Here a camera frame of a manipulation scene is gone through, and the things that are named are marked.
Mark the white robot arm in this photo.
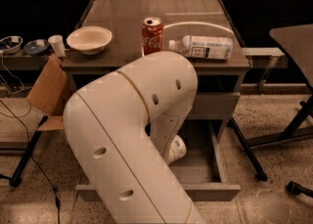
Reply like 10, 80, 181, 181
63, 52, 206, 224

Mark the closed grey upper drawer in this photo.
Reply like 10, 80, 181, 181
188, 92, 240, 120

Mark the grey drawer cabinet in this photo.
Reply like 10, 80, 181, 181
61, 0, 251, 144

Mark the red coca-cola can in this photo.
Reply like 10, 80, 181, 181
142, 17, 163, 55

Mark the open grey lower drawer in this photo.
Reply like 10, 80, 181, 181
75, 118, 242, 202

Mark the clear plastic water bottle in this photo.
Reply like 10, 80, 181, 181
168, 35, 233, 61

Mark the black stand leg right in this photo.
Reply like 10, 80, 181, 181
228, 118, 268, 182

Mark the black stand leg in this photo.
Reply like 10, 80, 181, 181
228, 118, 268, 182
9, 128, 42, 187

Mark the white bowl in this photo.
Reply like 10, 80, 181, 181
67, 26, 112, 55

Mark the brown cardboard box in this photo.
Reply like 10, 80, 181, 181
26, 54, 70, 131

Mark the grey low shelf right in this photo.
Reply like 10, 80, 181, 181
243, 47, 284, 68

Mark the grey low shelf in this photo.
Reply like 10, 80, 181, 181
0, 50, 53, 71
243, 47, 284, 68

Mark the white paper cup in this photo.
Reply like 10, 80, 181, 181
48, 35, 66, 57

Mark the blue patterned bowl right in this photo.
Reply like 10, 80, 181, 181
23, 39, 50, 56

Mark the blue patterned bowl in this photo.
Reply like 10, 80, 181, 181
23, 39, 50, 56
0, 36, 22, 54

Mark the grey low shelf left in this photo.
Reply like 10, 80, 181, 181
0, 50, 53, 71

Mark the blue patterned bowl left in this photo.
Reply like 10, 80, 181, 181
0, 36, 22, 54

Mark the black stand leg left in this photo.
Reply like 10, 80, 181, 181
9, 128, 42, 187

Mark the black floor cable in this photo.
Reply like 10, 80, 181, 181
0, 99, 63, 224

